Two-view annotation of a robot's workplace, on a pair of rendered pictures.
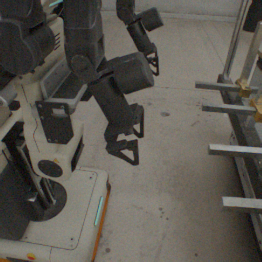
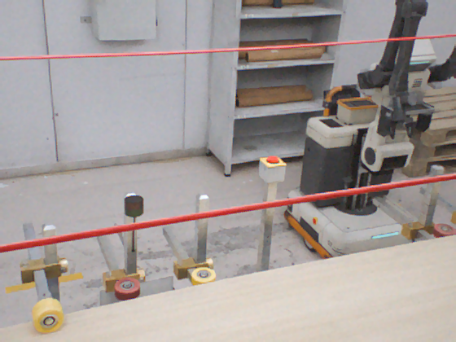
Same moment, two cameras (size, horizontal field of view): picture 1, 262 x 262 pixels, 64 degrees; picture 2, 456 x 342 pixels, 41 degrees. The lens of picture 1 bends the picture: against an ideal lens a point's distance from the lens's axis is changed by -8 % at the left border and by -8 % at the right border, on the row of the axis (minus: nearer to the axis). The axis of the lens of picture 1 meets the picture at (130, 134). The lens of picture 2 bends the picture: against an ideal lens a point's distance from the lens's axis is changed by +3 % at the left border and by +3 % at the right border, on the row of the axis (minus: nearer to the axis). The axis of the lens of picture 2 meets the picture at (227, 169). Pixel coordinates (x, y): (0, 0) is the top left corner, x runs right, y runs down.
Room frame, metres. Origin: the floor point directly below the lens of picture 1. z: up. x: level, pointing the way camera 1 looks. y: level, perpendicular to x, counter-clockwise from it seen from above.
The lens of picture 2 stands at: (-1.79, -1.95, 2.09)
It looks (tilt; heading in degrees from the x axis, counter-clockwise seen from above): 26 degrees down; 58
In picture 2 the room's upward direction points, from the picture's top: 4 degrees clockwise
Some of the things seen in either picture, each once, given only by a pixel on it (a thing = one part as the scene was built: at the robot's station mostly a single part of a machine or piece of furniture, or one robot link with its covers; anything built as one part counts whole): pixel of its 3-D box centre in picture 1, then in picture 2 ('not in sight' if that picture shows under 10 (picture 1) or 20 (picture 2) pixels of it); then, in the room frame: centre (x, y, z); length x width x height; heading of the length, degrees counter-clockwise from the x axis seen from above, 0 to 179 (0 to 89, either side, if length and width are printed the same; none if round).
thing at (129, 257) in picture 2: not in sight; (130, 255); (-1.16, -0.34, 0.93); 0.04 x 0.04 x 0.48; 83
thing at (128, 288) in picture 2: not in sight; (127, 298); (-1.22, -0.45, 0.85); 0.08 x 0.08 x 0.11
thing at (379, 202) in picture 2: not in sight; (407, 224); (0.05, -0.44, 0.81); 0.43 x 0.03 x 0.04; 83
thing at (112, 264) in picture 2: not in sight; (113, 267); (-1.19, -0.26, 0.84); 0.43 x 0.03 x 0.04; 83
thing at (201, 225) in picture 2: not in sight; (199, 253); (-0.91, -0.37, 0.89); 0.04 x 0.04 x 0.48; 83
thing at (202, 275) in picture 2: not in sight; (203, 287); (-0.97, -0.51, 0.85); 0.08 x 0.08 x 0.11
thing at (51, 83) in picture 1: (66, 94); (405, 114); (0.64, 0.22, 0.99); 0.28 x 0.16 x 0.22; 173
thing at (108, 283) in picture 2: not in sight; (124, 278); (-1.18, -0.34, 0.85); 0.14 x 0.06 x 0.05; 173
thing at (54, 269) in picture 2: not in sight; (43, 269); (-1.43, -0.31, 0.95); 0.14 x 0.06 x 0.05; 173
